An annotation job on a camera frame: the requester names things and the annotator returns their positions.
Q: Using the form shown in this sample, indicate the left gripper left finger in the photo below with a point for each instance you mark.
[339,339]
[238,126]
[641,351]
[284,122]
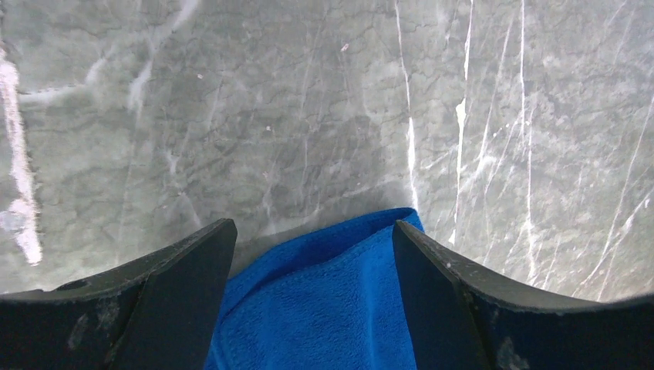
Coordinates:
[155,312]

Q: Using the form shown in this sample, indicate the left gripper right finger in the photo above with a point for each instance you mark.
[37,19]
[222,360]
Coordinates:
[462,315]

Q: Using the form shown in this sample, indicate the blue towel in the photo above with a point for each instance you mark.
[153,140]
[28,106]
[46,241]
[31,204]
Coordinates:
[326,300]

